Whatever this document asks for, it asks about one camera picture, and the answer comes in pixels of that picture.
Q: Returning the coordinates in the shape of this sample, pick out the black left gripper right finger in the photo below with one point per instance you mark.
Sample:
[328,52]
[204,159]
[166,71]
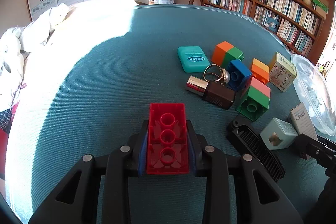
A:
[258,198]

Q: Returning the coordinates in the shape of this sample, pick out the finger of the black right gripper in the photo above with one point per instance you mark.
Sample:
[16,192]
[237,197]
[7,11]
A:
[306,147]

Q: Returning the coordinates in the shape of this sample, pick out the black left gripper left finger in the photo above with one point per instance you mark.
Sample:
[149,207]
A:
[75,198]

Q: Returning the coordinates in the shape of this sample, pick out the white tall carton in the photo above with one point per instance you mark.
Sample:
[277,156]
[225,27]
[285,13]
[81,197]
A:
[301,121]

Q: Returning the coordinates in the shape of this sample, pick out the pale green small box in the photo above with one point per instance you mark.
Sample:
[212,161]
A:
[278,134]

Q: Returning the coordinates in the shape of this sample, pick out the red long building brick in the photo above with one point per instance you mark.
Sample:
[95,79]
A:
[167,147]

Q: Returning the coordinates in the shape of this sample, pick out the brown and silver lipstick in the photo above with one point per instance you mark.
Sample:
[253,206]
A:
[211,92]

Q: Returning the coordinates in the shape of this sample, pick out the pink and green brick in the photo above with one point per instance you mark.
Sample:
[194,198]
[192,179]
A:
[255,100]

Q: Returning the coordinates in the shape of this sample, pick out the yellow medicine box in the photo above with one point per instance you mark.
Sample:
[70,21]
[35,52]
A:
[282,72]

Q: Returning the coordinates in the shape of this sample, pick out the orange and yellow brick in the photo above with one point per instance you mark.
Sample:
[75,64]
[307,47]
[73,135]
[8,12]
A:
[260,71]

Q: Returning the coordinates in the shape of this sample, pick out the blue building brick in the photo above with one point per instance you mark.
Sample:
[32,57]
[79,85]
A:
[239,75]

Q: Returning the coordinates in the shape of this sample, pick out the teal Glide floss box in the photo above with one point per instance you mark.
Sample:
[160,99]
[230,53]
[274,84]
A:
[193,59]

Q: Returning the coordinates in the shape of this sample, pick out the clear plastic bin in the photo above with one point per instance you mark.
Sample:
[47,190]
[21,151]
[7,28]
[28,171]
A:
[314,92]

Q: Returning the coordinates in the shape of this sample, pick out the teal table cloth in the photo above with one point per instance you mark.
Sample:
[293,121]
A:
[106,95]

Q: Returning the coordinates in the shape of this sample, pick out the orange and green brick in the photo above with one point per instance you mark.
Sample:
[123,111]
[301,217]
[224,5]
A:
[224,53]

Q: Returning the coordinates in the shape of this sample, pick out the wooden bookshelf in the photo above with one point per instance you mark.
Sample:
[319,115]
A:
[299,26]

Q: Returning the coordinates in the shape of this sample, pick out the white bedding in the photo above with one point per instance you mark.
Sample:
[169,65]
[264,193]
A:
[63,28]

